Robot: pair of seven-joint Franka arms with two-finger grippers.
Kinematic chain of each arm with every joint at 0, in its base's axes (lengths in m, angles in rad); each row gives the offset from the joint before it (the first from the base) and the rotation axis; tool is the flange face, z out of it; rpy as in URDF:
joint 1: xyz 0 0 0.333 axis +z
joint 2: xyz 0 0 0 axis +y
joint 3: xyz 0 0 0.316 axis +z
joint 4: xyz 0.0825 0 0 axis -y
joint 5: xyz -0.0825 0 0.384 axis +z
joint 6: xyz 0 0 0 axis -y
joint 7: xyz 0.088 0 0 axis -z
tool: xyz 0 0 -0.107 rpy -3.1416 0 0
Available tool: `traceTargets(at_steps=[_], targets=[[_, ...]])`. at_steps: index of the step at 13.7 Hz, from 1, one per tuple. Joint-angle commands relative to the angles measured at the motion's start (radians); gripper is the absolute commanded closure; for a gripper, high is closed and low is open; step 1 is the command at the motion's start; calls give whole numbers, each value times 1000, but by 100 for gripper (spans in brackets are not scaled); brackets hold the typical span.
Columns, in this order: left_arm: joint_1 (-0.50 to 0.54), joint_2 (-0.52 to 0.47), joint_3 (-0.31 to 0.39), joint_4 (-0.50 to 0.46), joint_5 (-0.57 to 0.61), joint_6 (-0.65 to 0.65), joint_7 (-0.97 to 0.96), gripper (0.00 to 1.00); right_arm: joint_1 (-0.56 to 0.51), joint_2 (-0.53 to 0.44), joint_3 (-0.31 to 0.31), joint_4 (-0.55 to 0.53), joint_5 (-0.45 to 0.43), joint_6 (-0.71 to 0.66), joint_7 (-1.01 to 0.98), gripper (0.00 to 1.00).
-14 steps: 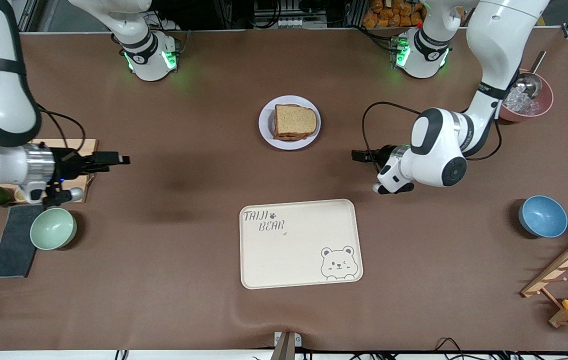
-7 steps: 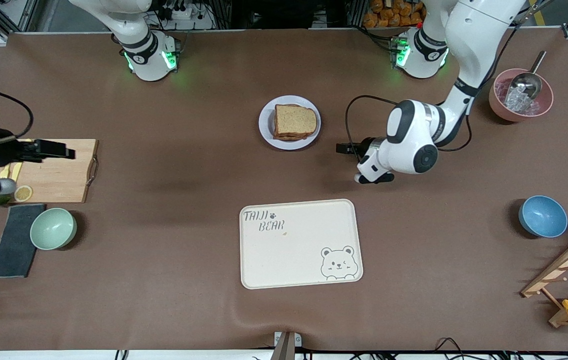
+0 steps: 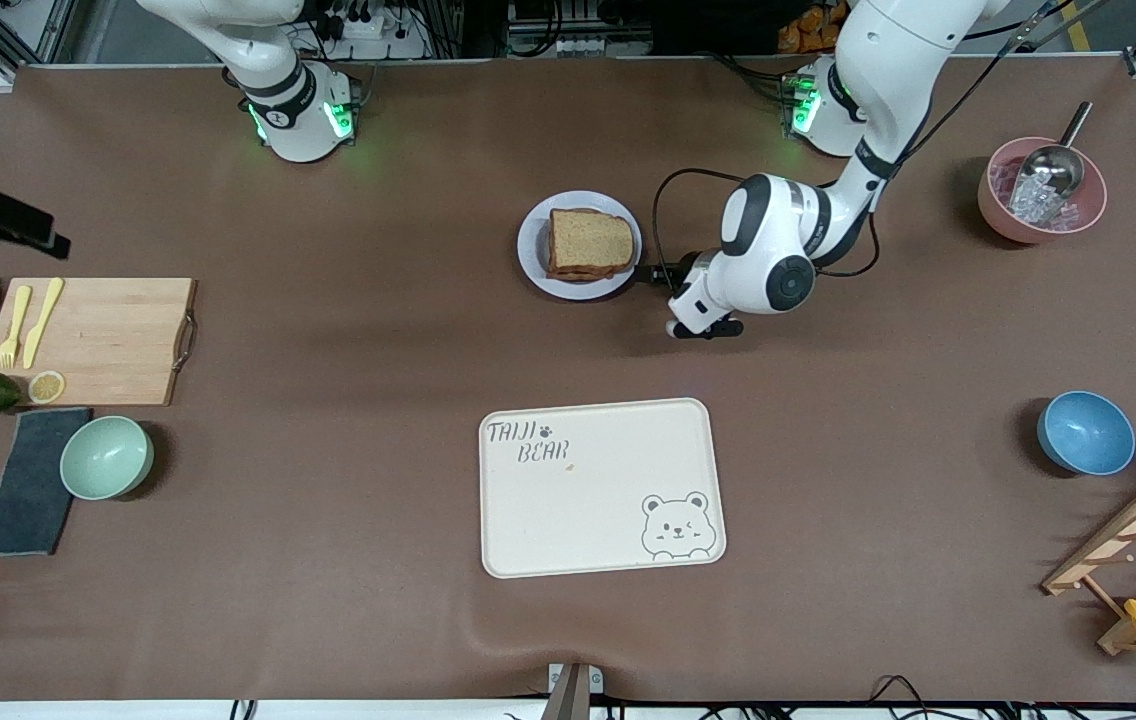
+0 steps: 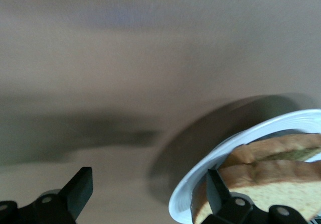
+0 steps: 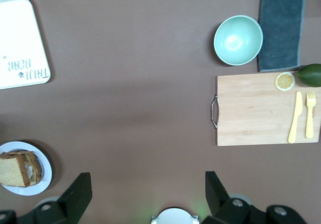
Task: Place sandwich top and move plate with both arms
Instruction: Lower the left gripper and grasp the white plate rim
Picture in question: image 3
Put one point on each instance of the pink bowl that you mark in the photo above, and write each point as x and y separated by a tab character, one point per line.
993	215

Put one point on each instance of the mint green bowl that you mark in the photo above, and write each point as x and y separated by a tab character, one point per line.
106	458

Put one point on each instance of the clear ice cubes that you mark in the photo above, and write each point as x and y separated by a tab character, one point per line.
1033	205

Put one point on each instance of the toasted bread slice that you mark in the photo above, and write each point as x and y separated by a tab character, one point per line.
578	275

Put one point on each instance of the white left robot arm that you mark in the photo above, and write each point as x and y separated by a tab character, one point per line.
778	250

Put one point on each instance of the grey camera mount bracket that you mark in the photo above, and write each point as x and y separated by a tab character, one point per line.
568	695

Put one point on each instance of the brown table mat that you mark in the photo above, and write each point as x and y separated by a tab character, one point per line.
328	300

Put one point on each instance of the cream tray with bear print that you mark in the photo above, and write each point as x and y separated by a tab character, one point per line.
588	520

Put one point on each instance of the yellow plastic knife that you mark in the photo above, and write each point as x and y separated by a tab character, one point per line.
40	325

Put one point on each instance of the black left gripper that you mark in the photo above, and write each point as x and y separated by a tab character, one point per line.
667	276

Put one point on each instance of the wooden drying rack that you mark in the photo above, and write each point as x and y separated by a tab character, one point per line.
1128	530

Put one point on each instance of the dark grey cloth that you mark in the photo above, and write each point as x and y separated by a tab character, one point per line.
23	500

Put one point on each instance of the metal scoop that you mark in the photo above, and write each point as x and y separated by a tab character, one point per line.
1053	165

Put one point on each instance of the yellow plastic fork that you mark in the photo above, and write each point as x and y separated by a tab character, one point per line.
20	310

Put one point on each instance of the lemon slice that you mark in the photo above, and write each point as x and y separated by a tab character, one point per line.
47	387

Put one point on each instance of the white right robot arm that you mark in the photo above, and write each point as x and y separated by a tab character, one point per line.
298	120

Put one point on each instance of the plain brown bread slice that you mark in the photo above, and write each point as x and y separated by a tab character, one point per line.
593	240

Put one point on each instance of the white power strip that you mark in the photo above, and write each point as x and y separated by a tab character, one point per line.
585	45
378	40

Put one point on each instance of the blue bowl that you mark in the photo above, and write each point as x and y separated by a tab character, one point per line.
1086	433

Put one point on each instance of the wooden cutting board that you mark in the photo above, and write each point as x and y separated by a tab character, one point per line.
98	340

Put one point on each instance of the round pale lavender plate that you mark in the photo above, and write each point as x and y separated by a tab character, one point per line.
528	250

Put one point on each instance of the orange snack bags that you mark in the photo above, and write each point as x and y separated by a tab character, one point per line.
808	30

